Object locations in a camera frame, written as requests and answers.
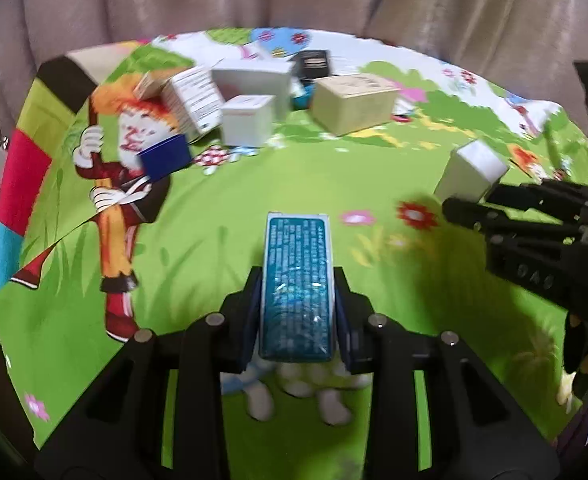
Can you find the green cartoon printed blanket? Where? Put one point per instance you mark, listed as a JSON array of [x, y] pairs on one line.
[[274, 180]]

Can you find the white medicine box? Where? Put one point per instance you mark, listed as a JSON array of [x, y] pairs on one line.
[[194, 97]]

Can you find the dark blue box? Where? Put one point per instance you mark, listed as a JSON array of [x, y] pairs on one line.
[[166, 157]]

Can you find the plain white box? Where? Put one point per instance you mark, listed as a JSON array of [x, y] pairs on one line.
[[468, 170]]

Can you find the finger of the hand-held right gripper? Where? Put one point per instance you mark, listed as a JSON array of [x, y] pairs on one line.
[[473, 212], [548, 195]]

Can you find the white cube box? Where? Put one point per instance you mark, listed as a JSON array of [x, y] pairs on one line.
[[246, 122]]

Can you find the black box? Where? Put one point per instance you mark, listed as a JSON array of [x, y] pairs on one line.
[[314, 64]]

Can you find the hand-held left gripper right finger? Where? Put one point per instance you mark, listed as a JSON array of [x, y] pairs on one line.
[[343, 320]]

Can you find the small yellow-brown box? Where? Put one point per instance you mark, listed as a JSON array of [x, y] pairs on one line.
[[149, 87]]

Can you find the beige cardboard box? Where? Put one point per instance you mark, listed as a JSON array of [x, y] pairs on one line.
[[353, 105]]

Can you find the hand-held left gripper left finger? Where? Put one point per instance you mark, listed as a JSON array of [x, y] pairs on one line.
[[254, 312]]

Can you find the large white box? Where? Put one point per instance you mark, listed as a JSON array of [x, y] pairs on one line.
[[254, 77]]

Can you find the teal printed box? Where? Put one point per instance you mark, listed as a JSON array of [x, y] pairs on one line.
[[296, 285]]

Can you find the small teal object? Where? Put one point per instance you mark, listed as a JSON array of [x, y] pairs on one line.
[[301, 99]]

